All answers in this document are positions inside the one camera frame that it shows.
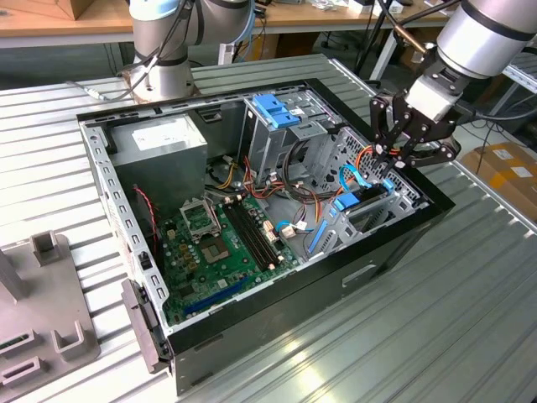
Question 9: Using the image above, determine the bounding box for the grey metal drive cage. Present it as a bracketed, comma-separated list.
[238, 87, 343, 190]

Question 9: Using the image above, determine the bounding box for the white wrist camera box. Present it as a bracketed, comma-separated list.
[404, 76, 464, 123]

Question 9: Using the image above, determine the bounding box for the multicolour wire bundle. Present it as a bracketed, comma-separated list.
[241, 154, 336, 226]

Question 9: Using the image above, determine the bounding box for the metal disk bay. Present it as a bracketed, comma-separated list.
[304, 125, 431, 261]

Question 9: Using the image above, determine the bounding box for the wooden desk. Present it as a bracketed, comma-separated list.
[0, 0, 462, 81]

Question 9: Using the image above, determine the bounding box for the grey parts rack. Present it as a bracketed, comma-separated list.
[0, 228, 102, 400]

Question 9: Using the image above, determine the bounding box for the green motherboard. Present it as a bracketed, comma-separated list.
[159, 195, 301, 327]

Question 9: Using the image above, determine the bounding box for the metal socket cover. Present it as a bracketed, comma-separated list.
[179, 196, 222, 243]

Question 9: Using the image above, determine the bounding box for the aluminium frame table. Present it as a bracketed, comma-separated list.
[488, 50, 537, 123]

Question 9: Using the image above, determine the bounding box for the black RAM slot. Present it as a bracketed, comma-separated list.
[230, 200, 277, 269]
[223, 201, 272, 272]
[237, 198, 282, 265]
[242, 196, 289, 262]

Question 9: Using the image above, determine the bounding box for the red black twisted wire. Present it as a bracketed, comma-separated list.
[133, 186, 160, 255]

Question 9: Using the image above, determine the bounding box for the hard disk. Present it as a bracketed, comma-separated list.
[308, 179, 396, 256]

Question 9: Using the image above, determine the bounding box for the blue expansion slot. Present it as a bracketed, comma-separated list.
[183, 275, 249, 317]

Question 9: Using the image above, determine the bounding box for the orange red power wire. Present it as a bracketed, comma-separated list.
[353, 144, 381, 180]

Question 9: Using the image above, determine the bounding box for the black tripod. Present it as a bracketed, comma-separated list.
[354, 0, 398, 83]

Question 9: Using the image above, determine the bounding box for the black open PC case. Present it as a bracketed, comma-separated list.
[75, 77, 456, 398]

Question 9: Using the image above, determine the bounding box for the blue data wire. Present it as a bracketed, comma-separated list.
[338, 163, 373, 192]

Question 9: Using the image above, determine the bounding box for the yellow black wire bundle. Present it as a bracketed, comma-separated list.
[207, 154, 238, 191]

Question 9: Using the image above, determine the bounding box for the grey power supply unit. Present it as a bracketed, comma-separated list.
[104, 113, 210, 219]

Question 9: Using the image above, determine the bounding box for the CPU socket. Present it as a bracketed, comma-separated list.
[199, 235, 232, 267]

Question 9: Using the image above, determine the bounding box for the blue plastic drive latch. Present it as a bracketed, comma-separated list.
[253, 94, 301, 130]

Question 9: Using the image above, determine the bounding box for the cardboard box with labels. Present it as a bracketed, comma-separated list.
[460, 141, 537, 211]

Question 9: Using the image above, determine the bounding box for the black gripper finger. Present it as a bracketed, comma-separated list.
[388, 119, 461, 176]
[369, 94, 414, 176]

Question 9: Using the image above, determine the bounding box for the thin light blue wire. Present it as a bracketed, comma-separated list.
[274, 218, 315, 234]

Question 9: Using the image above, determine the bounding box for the black sleeved cable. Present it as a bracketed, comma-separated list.
[281, 137, 335, 205]

